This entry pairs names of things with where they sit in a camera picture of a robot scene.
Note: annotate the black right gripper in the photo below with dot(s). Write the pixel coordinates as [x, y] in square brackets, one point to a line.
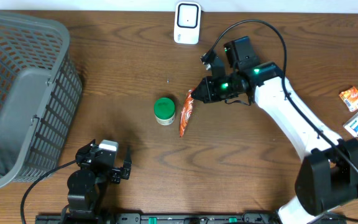
[209, 96]

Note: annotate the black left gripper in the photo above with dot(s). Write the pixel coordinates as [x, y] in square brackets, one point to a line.
[117, 173]

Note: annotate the red chocolate bar wrapper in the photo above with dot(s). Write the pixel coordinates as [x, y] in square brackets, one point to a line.
[186, 113]

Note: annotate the green lid jar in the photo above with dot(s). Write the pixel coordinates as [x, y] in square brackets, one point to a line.
[164, 111]

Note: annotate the orange small box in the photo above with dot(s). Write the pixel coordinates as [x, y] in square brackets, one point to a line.
[350, 98]

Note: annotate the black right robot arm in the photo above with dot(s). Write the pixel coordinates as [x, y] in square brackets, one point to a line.
[328, 176]

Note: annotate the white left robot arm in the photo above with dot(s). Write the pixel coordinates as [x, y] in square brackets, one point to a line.
[88, 185]

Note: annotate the white barcode scanner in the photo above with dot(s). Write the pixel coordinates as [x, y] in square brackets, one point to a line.
[187, 23]

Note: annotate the grey plastic basket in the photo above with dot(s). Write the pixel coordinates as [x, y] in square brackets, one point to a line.
[40, 91]

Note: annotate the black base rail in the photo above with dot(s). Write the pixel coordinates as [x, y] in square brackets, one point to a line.
[135, 218]

